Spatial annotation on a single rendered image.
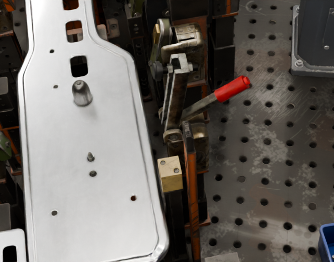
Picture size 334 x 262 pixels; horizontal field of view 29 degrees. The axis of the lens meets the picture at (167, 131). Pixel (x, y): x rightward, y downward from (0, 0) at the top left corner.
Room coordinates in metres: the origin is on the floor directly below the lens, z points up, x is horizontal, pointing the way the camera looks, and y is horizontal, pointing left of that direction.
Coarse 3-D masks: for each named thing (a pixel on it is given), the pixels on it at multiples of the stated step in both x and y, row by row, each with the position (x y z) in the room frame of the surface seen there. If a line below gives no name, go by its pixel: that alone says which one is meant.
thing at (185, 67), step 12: (180, 60) 0.58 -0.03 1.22; (156, 72) 0.57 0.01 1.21; (168, 72) 0.57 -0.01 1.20; (180, 72) 0.56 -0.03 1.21; (168, 84) 0.59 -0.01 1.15; (180, 84) 0.56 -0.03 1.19; (168, 96) 0.59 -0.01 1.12; (180, 96) 0.56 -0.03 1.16; (168, 108) 0.56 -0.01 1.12; (180, 108) 0.56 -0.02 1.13; (168, 120) 0.56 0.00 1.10; (180, 120) 0.56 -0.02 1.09
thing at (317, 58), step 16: (304, 0) 0.98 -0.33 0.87; (320, 0) 0.92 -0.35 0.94; (304, 16) 0.95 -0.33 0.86; (320, 16) 0.91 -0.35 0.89; (304, 32) 0.94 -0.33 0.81; (320, 32) 0.91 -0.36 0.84; (304, 48) 0.93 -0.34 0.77; (320, 48) 0.91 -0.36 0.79; (304, 64) 0.92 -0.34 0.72; (320, 64) 0.91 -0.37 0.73
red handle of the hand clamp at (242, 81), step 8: (240, 80) 0.58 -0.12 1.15; (248, 80) 0.59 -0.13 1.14; (224, 88) 0.58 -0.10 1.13; (232, 88) 0.58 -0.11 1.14; (240, 88) 0.57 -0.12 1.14; (208, 96) 0.59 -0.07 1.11; (216, 96) 0.58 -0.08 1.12; (224, 96) 0.57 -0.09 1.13; (232, 96) 0.57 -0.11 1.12; (192, 104) 0.59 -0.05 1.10; (200, 104) 0.58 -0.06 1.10; (208, 104) 0.57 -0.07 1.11; (184, 112) 0.58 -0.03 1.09; (192, 112) 0.57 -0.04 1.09; (200, 112) 0.57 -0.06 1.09; (184, 120) 0.57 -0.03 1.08
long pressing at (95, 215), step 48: (48, 0) 0.94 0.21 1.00; (48, 48) 0.82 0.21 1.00; (96, 48) 0.80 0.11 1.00; (48, 96) 0.70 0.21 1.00; (96, 96) 0.69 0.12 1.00; (48, 144) 0.60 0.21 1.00; (96, 144) 0.59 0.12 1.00; (144, 144) 0.58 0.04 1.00; (48, 192) 0.51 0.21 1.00; (96, 192) 0.50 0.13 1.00; (144, 192) 0.49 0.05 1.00; (48, 240) 0.42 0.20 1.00; (96, 240) 0.41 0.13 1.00; (144, 240) 0.41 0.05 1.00
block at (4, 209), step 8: (0, 208) 0.50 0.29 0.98; (8, 208) 0.50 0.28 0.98; (0, 216) 0.49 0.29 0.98; (8, 216) 0.48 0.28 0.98; (16, 216) 0.50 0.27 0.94; (0, 224) 0.47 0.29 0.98; (8, 224) 0.47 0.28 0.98; (16, 224) 0.49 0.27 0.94; (24, 232) 0.50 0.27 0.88; (8, 248) 0.45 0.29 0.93; (16, 248) 0.45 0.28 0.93; (8, 256) 0.44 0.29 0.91; (16, 256) 0.45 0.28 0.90
